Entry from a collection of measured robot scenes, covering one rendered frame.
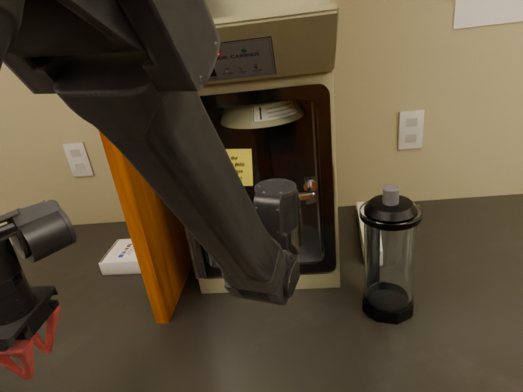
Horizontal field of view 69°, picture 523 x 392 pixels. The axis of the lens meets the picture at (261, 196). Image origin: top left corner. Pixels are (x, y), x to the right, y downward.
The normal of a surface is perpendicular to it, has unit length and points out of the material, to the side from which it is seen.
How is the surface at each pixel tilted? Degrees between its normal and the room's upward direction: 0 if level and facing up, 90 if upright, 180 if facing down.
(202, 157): 94
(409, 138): 90
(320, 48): 135
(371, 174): 90
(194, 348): 0
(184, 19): 92
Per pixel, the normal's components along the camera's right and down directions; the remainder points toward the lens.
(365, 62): -0.07, 0.43
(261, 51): 0.04, 0.94
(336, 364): -0.11, -0.90
